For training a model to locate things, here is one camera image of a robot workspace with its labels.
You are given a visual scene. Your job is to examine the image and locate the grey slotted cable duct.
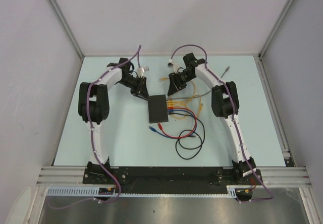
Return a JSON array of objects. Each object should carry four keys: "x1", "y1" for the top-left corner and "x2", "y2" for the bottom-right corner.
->
[{"x1": 47, "y1": 186, "x2": 237, "y2": 198}]

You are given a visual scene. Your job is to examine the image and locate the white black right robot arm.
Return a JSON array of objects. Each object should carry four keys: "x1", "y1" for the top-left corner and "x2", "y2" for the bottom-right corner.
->
[{"x1": 168, "y1": 53, "x2": 256, "y2": 184}]

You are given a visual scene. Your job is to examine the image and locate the black ethernet cable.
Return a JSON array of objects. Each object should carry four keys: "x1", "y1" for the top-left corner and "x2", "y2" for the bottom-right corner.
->
[{"x1": 168, "y1": 111, "x2": 206, "y2": 160}]

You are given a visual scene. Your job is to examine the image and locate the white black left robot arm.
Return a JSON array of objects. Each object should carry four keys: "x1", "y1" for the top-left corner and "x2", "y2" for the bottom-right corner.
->
[{"x1": 78, "y1": 58, "x2": 149, "y2": 165}]

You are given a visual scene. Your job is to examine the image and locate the aluminium frame post right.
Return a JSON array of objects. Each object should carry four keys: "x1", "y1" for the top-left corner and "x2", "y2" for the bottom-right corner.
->
[{"x1": 258, "y1": 0, "x2": 296, "y2": 59}]

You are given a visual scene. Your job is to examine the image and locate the grey ethernet cable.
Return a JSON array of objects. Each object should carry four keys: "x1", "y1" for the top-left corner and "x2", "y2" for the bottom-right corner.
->
[{"x1": 167, "y1": 66, "x2": 231, "y2": 101}]

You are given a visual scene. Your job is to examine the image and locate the yellow ethernet cable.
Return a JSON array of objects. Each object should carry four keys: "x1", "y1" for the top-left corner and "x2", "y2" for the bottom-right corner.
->
[
  {"x1": 167, "y1": 95, "x2": 204, "y2": 114},
  {"x1": 160, "y1": 77, "x2": 200, "y2": 107},
  {"x1": 167, "y1": 102, "x2": 190, "y2": 121}
]

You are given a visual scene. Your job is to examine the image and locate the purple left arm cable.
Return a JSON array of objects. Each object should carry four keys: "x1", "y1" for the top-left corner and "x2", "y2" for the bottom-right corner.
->
[{"x1": 47, "y1": 44, "x2": 142, "y2": 209}]

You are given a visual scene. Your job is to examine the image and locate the aluminium frame rail front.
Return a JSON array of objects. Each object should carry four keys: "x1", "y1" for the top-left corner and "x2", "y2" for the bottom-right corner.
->
[{"x1": 36, "y1": 166, "x2": 312, "y2": 188}]

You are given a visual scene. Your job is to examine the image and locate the black network switch box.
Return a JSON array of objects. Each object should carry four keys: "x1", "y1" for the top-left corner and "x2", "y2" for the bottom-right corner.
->
[{"x1": 148, "y1": 94, "x2": 169, "y2": 124}]

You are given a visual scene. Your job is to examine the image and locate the blue ethernet cable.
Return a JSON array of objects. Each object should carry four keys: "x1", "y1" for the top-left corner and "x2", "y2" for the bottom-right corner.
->
[{"x1": 148, "y1": 108, "x2": 195, "y2": 140}]

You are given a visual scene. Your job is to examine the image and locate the aluminium frame post left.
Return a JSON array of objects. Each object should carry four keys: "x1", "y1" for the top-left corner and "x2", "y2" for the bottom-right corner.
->
[{"x1": 37, "y1": 0, "x2": 84, "y2": 60}]

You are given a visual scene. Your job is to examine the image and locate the red ethernet cable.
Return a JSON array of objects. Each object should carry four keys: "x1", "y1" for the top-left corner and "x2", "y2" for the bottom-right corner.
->
[{"x1": 157, "y1": 104, "x2": 198, "y2": 140}]

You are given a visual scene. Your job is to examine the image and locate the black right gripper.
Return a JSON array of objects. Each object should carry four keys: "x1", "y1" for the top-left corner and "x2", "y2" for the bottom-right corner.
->
[{"x1": 167, "y1": 71, "x2": 195, "y2": 96}]

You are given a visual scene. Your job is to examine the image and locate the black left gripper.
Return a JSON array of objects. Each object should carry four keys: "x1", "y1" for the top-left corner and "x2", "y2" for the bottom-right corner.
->
[{"x1": 117, "y1": 75, "x2": 150, "y2": 101}]

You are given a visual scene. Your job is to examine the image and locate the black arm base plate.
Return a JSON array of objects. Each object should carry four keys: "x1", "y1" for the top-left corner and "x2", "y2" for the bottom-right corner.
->
[{"x1": 82, "y1": 162, "x2": 262, "y2": 200}]

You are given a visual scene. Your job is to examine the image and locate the aluminium frame post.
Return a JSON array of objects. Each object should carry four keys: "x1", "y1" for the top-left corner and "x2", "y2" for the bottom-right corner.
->
[
  {"x1": 258, "y1": 0, "x2": 296, "y2": 59},
  {"x1": 37, "y1": 0, "x2": 84, "y2": 60}
]

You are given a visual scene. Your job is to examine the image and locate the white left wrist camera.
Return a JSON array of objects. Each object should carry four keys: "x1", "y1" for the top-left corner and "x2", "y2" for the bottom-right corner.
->
[{"x1": 136, "y1": 66, "x2": 149, "y2": 77}]

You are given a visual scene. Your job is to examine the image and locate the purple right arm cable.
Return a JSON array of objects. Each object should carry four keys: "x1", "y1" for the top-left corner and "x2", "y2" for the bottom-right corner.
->
[{"x1": 168, "y1": 44, "x2": 275, "y2": 203}]

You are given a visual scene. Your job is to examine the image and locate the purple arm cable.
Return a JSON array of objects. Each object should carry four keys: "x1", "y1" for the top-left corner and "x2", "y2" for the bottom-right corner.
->
[
  {"x1": 168, "y1": 44, "x2": 275, "y2": 203},
  {"x1": 47, "y1": 44, "x2": 142, "y2": 209}
]

